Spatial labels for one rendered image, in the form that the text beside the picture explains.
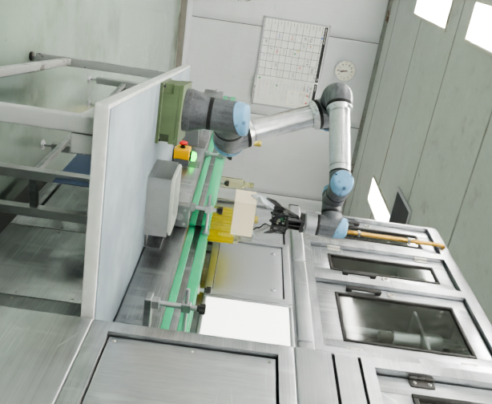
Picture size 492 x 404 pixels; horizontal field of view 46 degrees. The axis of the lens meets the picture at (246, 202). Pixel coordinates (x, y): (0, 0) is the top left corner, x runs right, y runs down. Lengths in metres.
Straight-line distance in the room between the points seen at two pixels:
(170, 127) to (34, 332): 0.87
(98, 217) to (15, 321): 0.31
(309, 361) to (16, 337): 0.67
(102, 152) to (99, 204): 0.12
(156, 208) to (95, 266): 0.63
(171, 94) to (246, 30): 6.09
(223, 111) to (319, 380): 1.02
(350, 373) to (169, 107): 1.06
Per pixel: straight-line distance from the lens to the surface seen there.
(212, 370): 1.34
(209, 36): 8.07
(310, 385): 1.34
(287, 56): 8.06
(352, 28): 8.09
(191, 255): 2.09
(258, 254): 2.49
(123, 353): 1.37
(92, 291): 1.44
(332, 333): 2.19
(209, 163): 2.66
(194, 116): 2.00
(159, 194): 1.96
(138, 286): 1.86
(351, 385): 1.38
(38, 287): 2.24
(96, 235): 1.38
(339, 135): 2.04
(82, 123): 1.36
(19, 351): 1.37
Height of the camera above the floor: 1.04
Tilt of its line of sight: 1 degrees up
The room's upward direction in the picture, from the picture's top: 98 degrees clockwise
